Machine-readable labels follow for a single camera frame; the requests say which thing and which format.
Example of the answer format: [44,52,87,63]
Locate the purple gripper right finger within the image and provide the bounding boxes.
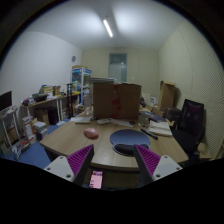
[134,145,182,185]

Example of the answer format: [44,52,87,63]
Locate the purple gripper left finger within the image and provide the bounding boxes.
[45,144,94,186]

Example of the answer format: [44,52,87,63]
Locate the blue round mouse pad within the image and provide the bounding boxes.
[110,129,150,156]

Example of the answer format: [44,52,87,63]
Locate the pink computer mouse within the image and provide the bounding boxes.
[84,128,98,139]

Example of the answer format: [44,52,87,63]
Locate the pink card under table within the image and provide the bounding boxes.
[89,171,103,189]

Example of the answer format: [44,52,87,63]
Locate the black pen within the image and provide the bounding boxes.
[141,128,158,140]

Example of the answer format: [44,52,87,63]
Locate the white papers on table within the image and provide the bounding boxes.
[70,116,92,124]

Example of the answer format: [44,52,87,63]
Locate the dark folder on table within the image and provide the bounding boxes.
[139,111,166,122]

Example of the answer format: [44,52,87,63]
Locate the black office chair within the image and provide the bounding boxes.
[164,99,205,157]

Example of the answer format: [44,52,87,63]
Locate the large cardboard box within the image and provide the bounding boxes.
[93,83,141,120]

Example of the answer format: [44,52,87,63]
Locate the wooden side desk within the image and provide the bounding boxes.
[21,94,78,121]

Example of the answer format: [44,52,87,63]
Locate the black monitor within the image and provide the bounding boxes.
[0,91,12,111]

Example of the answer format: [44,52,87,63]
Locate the grey door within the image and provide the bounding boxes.
[108,53,127,82]

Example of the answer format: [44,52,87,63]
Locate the ceiling fluorescent light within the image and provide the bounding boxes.
[103,19,113,38]

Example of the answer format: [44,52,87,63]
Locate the tall cardboard box by wall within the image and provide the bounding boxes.
[158,81,176,111]

